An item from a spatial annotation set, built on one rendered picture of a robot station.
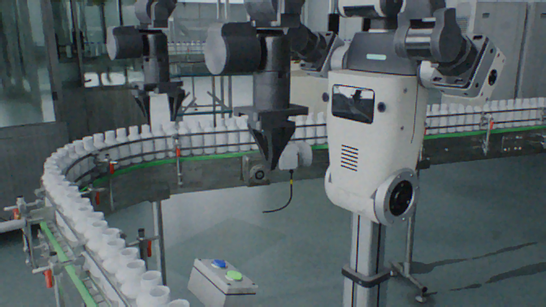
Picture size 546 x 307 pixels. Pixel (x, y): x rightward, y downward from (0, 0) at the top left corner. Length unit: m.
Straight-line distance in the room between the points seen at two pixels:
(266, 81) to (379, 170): 0.55
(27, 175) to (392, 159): 3.11
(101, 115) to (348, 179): 4.89
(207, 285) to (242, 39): 0.55
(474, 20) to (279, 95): 5.85
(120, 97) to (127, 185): 3.82
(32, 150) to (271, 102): 3.24
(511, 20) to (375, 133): 5.81
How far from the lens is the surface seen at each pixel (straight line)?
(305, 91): 4.80
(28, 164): 3.83
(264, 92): 0.67
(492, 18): 6.64
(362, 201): 1.19
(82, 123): 5.83
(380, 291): 1.39
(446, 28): 0.93
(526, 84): 7.20
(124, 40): 1.04
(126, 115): 5.97
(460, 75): 1.04
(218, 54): 0.63
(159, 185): 2.23
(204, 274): 1.00
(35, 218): 1.53
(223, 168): 2.27
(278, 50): 0.66
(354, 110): 1.15
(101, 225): 1.18
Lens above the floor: 1.62
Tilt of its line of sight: 16 degrees down
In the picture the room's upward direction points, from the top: straight up
